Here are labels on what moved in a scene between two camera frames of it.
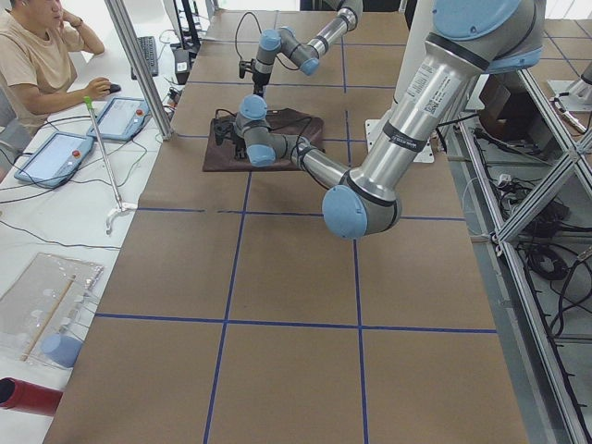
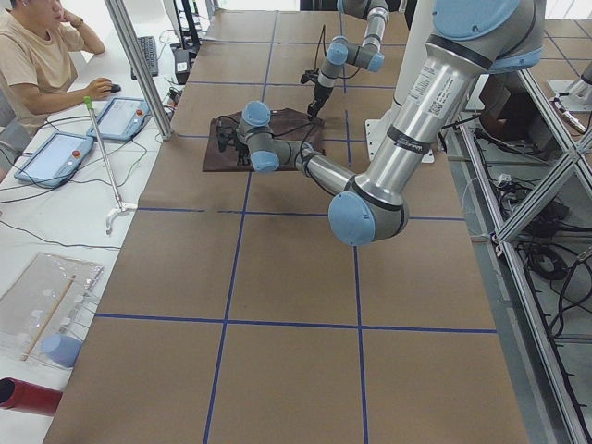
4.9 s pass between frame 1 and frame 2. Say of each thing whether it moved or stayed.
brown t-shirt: stayed
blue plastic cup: stayed
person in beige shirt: stayed
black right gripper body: moved
